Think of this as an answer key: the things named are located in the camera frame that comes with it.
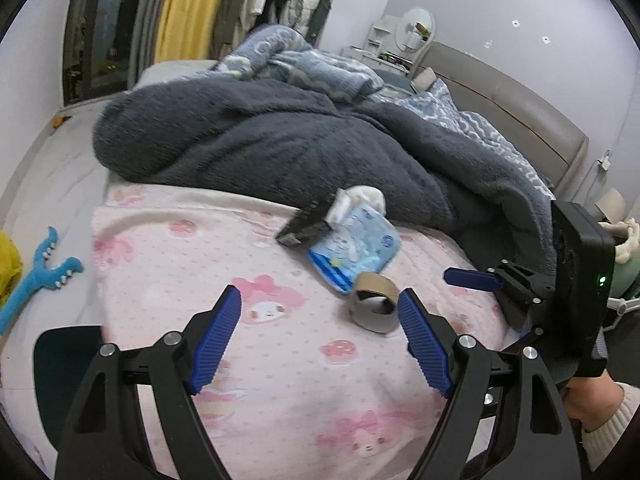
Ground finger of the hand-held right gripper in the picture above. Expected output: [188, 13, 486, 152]
[495, 287, 546, 341]
[444, 260, 556, 293]

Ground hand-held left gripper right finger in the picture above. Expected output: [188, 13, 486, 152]
[397, 287, 588, 480]

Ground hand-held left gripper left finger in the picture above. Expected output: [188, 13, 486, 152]
[54, 284, 244, 480]

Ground cardboard tape roll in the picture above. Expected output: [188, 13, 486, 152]
[348, 272, 401, 335]

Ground dark teal trash bin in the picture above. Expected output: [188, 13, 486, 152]
[32, 325, 103, 456]

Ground person's right forearm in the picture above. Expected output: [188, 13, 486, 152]
[565, 375, 640, 472]

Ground pink printed blanket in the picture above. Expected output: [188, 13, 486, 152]
[92, 182, 526, 480]

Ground blue tissue packet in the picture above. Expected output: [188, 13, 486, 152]
[307, 185, 402, 295]

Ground black plastic comb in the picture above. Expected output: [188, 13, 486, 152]
[276, 199, 335, 247]

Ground blue wave patterned duvet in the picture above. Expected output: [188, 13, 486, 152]
[395, 77, 556, 196]

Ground blue toy grabber stick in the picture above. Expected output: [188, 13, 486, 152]
[0, 226, 83, 336]

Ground beige bed headboard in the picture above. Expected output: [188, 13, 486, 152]
[410, 41, 588, 196]

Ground dark grey fleece blanket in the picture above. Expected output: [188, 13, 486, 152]
[92, 80, 556, 281]

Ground dark teal pillow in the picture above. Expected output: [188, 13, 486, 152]
[377, 71, 416, 95]

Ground yellow plastic bag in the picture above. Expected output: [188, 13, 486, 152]
[0, 230, 23, 306]

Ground white vanity table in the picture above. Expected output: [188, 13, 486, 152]
[342, 17, 418, 73]

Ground round white mirror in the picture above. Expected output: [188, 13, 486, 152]
[395, 7, 435, 56]

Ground blue cloud fleece blanket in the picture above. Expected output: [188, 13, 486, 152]
[217, 25, 386, 106]

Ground dark hanging pants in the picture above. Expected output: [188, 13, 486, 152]
[305, 0, 336, 46]

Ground glass balcony door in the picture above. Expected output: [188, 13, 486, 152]
[62, 0, 151, 108]

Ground yellow curtain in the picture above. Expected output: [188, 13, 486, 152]
[152, 0, 236, 63]

